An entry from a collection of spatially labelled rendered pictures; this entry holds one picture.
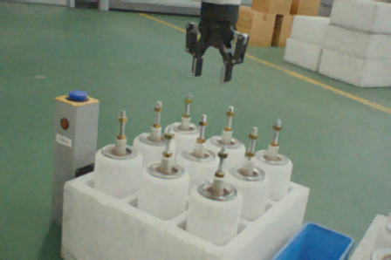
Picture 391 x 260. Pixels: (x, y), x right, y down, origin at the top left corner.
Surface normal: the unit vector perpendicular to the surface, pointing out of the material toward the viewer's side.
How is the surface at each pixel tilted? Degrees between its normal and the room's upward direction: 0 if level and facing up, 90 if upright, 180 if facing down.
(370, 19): 90
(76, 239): 90
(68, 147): 90
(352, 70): 90
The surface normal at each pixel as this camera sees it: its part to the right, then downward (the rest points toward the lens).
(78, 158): 0.83, 0.28
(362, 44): -0.87, 0.05
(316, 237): -0.54, 0.18
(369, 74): 0.51, 0.34
